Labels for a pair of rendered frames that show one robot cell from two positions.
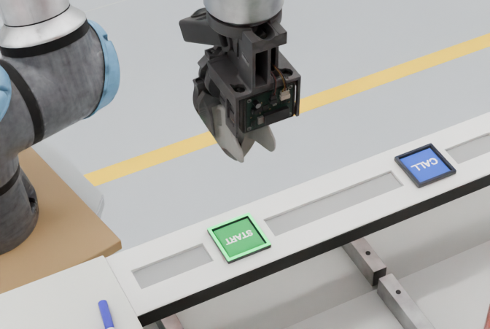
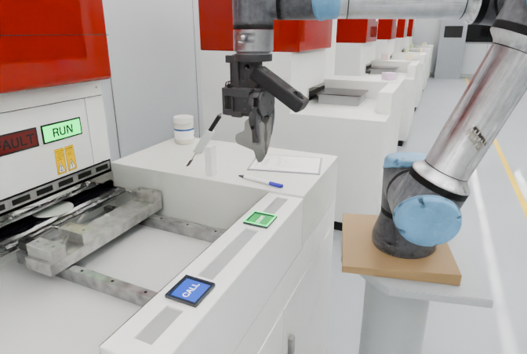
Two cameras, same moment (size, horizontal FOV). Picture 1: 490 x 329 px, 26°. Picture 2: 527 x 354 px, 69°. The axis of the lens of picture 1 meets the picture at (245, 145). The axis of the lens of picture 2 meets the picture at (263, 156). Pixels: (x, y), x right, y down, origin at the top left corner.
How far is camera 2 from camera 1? 1.57 m
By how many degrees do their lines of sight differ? 109
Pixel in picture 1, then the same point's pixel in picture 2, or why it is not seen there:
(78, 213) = (375, 264)
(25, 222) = (376, 235)
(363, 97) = not seen: outside the picture
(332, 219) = (224, 243)
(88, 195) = (393, 284)
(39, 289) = (308, 184)
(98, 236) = (352, 261)
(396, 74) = not seen: outside the picture
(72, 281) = (301, 187)
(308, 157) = not seen: outside the picture
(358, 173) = (231, 268)
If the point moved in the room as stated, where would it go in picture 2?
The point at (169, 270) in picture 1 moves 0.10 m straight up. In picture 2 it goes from (275, 206) to (276, 166)
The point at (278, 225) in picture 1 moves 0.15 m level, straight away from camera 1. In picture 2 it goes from (250, 234) to (299, 269)
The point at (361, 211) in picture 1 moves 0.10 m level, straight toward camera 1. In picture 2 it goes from (212, 253) to (194, 229)
